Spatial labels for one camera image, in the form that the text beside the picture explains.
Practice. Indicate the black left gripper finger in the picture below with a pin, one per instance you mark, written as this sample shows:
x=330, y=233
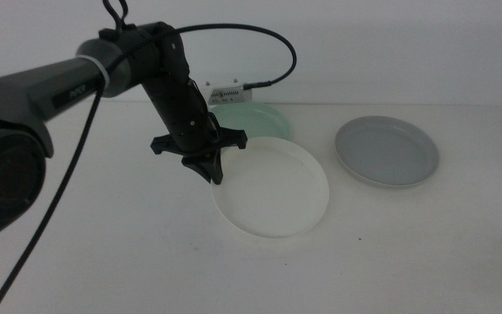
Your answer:
x=198, y=165
x=217, y=168

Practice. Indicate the white shallow bowl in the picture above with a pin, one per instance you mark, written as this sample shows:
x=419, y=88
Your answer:
x=273, y=192

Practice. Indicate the pale green shallow bowl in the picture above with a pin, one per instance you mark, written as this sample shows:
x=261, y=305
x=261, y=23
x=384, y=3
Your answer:
x=259, y=122

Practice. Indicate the grey shallow bowl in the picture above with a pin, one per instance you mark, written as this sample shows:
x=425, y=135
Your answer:
x=386, y=152

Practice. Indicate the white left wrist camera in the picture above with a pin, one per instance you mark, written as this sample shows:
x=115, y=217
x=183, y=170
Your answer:
x=227, y=93

